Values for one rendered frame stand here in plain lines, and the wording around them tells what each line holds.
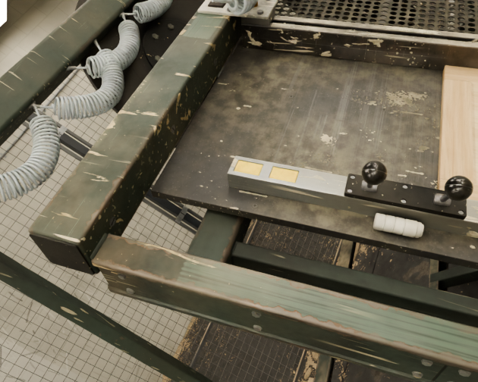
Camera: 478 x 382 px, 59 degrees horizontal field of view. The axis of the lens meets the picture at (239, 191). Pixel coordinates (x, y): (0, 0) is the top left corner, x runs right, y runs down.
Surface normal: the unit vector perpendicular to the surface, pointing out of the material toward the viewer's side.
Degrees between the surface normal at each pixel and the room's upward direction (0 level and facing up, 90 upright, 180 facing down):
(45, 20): 90
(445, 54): 90
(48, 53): 90
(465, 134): 52
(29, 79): 90
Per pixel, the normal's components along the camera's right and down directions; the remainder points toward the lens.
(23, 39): 0.47, -0.26
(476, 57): -0.32, 0.73
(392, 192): -0.07, -0.65
